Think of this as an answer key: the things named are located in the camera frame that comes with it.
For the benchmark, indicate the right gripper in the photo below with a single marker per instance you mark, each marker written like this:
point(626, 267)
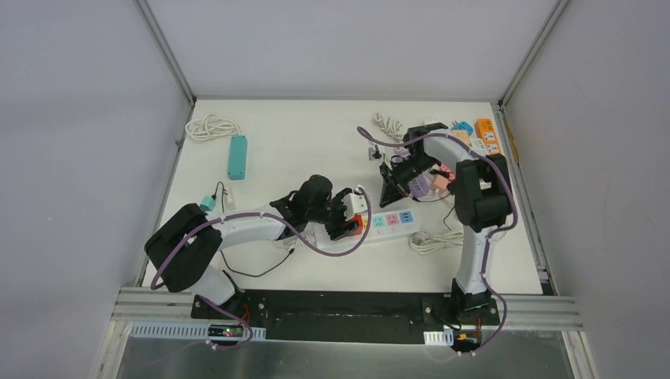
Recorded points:
point(394, 188)

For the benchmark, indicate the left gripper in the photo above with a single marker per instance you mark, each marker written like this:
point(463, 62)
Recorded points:
point(335, 210)

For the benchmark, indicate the red cube socket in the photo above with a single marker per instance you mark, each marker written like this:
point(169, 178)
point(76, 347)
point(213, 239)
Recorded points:
point(354, 226)

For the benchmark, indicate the purple power strip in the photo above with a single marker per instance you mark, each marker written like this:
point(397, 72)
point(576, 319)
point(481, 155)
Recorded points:
point(419, 187)

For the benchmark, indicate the white long power strip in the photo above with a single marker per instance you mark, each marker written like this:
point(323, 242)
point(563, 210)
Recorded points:
point(385, 226)

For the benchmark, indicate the teal power strip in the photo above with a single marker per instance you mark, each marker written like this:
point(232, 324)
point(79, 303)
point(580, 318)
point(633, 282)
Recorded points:
point(237, 158)

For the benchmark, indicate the teal charger plug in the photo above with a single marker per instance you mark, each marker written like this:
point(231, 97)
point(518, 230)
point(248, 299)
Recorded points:
point(208, 203)

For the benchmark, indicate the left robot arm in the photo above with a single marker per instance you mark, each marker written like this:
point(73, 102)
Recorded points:
point(181, 251)

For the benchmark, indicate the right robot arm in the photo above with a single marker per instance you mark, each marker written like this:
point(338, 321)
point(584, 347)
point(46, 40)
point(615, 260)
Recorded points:
point(483, 203)

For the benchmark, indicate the pink flat adapter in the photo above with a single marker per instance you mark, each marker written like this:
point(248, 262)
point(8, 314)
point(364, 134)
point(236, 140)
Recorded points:
point(446, 172)

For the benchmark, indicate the beige cube adapter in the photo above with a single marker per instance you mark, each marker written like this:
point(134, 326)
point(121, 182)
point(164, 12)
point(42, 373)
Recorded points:
point(462, 135)

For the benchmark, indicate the small blue adapter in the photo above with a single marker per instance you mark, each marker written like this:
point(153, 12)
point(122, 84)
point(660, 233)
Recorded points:
point(465, 126)

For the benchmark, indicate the white flat adapter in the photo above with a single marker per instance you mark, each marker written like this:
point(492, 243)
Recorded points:
point(228, 199)

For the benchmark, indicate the orange power strip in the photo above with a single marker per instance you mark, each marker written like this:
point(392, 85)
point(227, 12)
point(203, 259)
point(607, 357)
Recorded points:
point(485, 131)

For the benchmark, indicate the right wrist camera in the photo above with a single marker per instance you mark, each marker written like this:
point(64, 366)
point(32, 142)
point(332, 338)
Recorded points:
point(375, 154)

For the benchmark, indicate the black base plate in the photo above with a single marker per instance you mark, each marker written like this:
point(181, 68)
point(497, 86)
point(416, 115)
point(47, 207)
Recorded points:
point(356, 317)

